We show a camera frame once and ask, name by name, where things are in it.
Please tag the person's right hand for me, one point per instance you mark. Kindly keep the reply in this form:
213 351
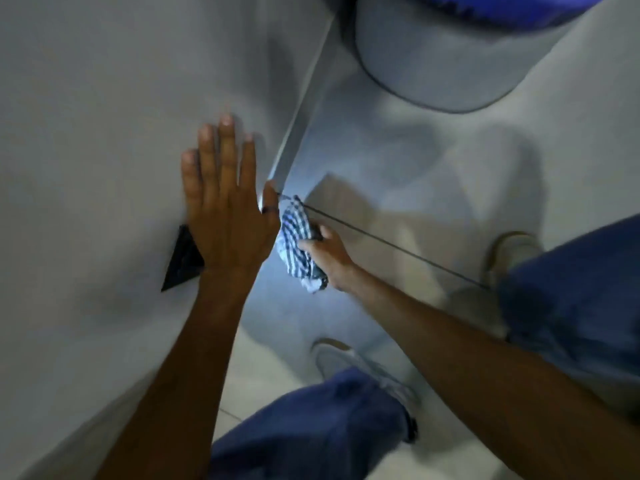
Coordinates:
332 259

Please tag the person's left hand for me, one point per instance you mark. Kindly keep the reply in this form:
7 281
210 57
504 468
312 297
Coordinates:
227 229

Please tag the person's left little finger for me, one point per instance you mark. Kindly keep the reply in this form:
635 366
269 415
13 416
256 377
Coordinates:
191 182

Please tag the person's right thumb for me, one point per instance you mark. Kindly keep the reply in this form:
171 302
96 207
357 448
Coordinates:
311 247

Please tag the person's left thumb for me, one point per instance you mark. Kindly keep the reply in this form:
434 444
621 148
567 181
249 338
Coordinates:
271 199

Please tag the person's left middle finger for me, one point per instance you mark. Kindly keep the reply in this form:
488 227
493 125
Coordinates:
228 154

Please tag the blue white checkered cloth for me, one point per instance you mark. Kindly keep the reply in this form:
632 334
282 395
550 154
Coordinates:
295 239

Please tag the white door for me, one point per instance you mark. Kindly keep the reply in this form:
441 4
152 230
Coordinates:
100 144

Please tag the person's right forearm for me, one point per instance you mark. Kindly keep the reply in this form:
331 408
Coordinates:
480 374

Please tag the person's left forearm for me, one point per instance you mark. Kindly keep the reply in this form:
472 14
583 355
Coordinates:
185 384

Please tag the black triangular door fitting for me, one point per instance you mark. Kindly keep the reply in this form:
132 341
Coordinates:
182 264

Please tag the person's left white shoe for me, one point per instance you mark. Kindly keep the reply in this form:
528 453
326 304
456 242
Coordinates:
350 362

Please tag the person's white shoe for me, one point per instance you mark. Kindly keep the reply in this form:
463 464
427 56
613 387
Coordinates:
512 252
350 362

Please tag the person's left jeans leg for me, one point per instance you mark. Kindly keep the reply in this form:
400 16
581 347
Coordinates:
310 434

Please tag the person's jeans leg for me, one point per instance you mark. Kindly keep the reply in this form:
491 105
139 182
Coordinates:
580 304
310 434

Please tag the person's right white shoe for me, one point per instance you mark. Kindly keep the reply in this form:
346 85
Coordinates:
512 252

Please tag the white waste bin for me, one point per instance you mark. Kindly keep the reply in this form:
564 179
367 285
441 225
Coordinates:
440 59

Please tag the person's right jeans leg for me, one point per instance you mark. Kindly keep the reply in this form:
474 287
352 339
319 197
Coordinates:
580 304

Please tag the blue bin liner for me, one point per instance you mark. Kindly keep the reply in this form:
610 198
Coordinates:
505 7

